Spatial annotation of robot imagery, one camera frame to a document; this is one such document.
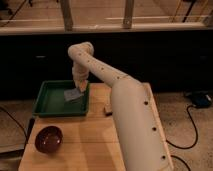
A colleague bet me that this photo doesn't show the blue grey sponge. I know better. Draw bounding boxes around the blue grey sponge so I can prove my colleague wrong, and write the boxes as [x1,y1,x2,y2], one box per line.
[64,88,83,101]

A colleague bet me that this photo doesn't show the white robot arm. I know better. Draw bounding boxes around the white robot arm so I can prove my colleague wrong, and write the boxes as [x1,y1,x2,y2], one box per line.
[68,42,174,171]

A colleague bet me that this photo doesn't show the green plastic tray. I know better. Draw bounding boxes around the green plastic tray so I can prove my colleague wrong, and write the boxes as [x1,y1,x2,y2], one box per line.
[33,80,90,117]

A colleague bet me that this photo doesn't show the small wooden block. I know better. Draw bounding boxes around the small wooden block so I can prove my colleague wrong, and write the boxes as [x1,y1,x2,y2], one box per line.
[104,105,112,116]

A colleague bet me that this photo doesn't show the dark red bowl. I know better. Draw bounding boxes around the dark red bowl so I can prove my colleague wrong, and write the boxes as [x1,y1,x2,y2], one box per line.
[35,126,63,154]

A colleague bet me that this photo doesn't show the black power adapter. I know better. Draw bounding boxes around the black power adapter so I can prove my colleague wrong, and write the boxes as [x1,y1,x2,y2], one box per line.
[191,93,212,108]

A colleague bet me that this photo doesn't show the left wooden frame post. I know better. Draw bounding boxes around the left wooden frame post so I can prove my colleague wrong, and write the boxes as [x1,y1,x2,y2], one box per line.
[60,0,73,31]

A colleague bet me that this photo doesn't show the wooden frame post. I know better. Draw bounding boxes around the wooden frame post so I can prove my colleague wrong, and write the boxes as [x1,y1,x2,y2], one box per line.
[60,0,73,31]
[122,0,134,29]

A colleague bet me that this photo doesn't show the black cable left floor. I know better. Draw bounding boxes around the black cable left floor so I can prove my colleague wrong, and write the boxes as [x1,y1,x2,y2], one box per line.
[0,106,28,139]

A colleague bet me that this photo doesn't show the right wooden frame post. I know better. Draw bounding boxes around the right wooden frame post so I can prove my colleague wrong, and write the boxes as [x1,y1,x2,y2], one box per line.
[122,0,134,29]

